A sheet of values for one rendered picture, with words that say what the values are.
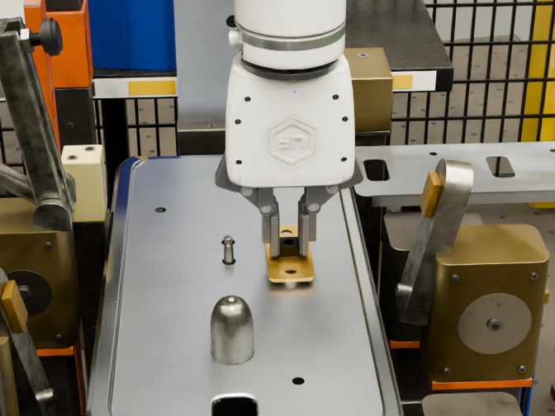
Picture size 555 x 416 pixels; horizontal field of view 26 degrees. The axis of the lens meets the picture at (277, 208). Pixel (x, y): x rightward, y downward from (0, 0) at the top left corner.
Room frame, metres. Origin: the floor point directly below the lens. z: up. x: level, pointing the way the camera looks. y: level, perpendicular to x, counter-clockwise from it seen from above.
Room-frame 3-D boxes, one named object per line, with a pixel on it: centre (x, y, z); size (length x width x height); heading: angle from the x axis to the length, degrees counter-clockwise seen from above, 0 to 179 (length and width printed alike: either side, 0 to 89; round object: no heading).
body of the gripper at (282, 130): (0.86, -0.01, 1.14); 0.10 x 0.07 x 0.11; 93
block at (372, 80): (1.13, -0.07, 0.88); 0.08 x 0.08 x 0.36; 3
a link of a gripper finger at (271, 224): (0.86, 0.01, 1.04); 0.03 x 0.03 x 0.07; 3
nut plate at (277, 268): (0.86, -0.01, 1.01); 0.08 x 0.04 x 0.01; 3
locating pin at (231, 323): (0.73, 0.03, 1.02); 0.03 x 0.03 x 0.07
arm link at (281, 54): (0.86, -0.01, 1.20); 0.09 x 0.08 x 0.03; 93
